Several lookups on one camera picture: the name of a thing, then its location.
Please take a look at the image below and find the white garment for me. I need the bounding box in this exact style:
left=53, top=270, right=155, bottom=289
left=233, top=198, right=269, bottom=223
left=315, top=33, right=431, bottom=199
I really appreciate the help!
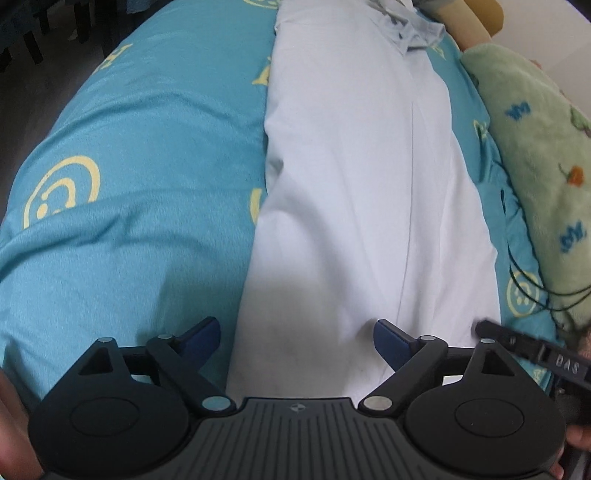
left=228, top=1, right=500, bottom=399

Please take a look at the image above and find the right hand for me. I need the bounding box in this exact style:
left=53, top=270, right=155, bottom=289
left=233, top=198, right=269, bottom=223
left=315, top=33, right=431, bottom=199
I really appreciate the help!
left=550, top=424, right=591, bottom=479

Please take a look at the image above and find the left hand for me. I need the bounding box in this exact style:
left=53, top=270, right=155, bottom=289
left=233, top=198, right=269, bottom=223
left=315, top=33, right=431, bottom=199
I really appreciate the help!
left=0, top=372, right=43, bottom=480

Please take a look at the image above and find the teal patterned bed sheet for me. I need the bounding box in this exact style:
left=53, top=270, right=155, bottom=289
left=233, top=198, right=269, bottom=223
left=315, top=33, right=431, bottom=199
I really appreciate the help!
left=1, top=1, right=556, bottom=414

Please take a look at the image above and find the green fleece blanket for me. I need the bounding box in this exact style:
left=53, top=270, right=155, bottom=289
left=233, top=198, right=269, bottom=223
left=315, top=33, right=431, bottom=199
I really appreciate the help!
left=461, top=43, right=590, bottom=332

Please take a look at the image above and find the colour block pillow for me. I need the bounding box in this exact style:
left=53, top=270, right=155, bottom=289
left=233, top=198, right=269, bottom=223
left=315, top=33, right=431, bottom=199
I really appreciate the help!
left=414, top=0, right=492, bottom=51

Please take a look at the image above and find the tan headboard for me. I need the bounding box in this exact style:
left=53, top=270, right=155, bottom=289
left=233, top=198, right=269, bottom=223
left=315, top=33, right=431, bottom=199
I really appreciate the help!
left=466, top=0, right=505, bottom=36

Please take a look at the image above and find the black cable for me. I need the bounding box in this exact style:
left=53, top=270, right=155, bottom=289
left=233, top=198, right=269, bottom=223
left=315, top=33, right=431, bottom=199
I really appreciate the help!
left=479, top=119, right=591, bottom=314

